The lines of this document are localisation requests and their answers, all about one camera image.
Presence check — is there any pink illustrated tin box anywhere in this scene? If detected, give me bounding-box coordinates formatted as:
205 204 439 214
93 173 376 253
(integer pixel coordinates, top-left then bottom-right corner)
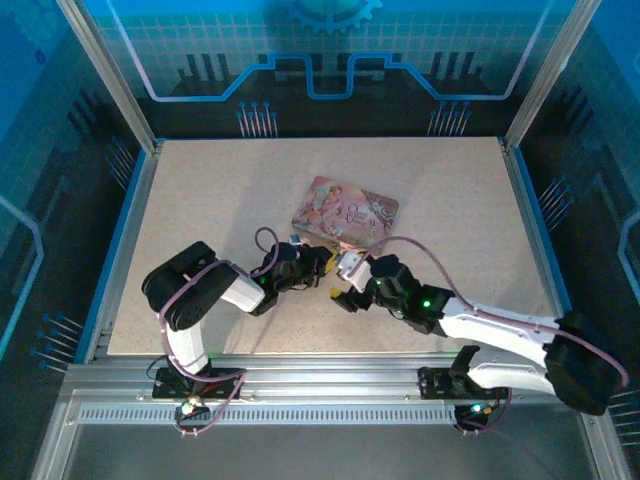
289 174 401 252

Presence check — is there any slotted grey cable duct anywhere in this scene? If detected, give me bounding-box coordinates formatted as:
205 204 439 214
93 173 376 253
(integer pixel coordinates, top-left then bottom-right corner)
77 404 484 427

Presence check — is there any aluminium front frame rail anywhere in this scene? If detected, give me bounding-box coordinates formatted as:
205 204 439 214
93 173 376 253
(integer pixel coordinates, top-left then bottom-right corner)
62 352 569 404

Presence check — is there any grey metal front panel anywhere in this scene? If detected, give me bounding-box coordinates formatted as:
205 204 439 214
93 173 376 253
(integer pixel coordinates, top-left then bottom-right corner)
34 422 631 480

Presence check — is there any aluminium frame corner post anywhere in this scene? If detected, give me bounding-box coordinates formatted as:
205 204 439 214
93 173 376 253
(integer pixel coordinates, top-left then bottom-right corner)
53 0 162 154
501 0 604 151

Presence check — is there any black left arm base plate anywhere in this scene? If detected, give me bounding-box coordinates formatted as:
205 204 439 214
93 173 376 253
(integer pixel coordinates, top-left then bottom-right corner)
151 366 247 402

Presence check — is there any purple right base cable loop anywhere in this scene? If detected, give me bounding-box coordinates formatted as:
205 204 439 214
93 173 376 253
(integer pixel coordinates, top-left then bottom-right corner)
452 387 513 437

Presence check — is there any aluminium table side rail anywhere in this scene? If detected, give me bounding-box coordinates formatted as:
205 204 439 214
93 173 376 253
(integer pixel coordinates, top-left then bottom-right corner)
82 142 164 364
501 139 574 321

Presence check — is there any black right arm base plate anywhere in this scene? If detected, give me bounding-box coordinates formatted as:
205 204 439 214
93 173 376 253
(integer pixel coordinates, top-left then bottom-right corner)
417 366 507 402

